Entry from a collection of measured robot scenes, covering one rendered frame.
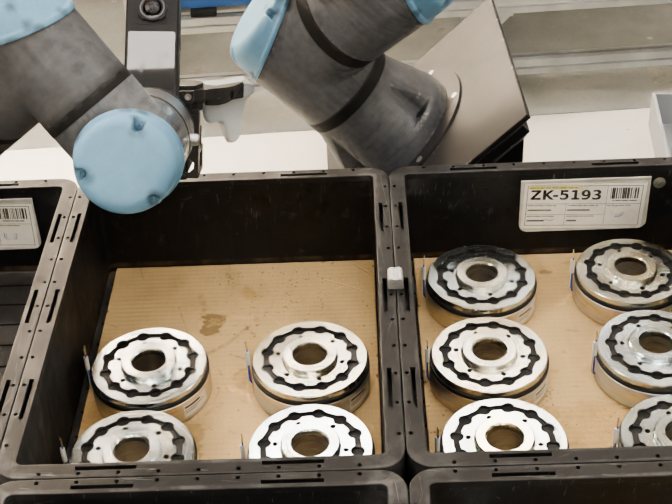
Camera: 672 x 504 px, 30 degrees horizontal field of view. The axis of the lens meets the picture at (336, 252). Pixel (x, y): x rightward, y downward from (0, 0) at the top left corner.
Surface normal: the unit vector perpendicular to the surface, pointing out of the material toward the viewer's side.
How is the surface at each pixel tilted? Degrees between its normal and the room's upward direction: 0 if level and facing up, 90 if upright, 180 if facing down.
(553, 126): 0
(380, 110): 61
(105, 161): 68
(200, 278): 0
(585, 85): 0
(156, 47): 40
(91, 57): 50
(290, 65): 94
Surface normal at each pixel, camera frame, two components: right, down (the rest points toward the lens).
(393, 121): 0.08, 0.13
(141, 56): 0.04, -0.24
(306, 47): -0.38, 0.51
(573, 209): 0.00, 0.59
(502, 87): -0.71, -0.55
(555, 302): -0.04, -0.80
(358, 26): -0.19, 0.72
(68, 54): 0.40, -0.08
